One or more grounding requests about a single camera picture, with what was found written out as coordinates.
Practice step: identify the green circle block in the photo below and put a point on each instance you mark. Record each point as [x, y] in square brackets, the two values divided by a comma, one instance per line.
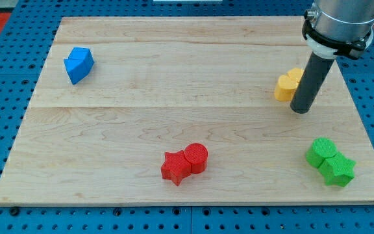
[322, 148]

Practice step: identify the yellow heart block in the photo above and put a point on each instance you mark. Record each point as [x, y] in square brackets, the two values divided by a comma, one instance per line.
[287, 84]

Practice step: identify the red circle block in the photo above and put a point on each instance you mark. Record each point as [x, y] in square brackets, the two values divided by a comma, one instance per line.
[196, 154]

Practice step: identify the wooden board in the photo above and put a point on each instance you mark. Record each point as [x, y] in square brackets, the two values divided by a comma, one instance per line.
[160, 84]

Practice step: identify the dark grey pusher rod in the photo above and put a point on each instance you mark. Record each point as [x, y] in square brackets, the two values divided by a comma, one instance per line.
[315, 72]

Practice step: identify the red star block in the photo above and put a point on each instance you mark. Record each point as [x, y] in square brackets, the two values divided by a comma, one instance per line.
[175, 167]

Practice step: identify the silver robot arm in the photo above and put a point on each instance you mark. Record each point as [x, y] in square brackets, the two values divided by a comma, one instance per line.
[335, 28]

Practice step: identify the blue arrow block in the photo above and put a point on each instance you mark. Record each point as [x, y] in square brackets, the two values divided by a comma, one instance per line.
[79, 64]

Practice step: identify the green star block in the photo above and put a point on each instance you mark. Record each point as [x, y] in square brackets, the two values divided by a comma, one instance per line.
[337, 170]

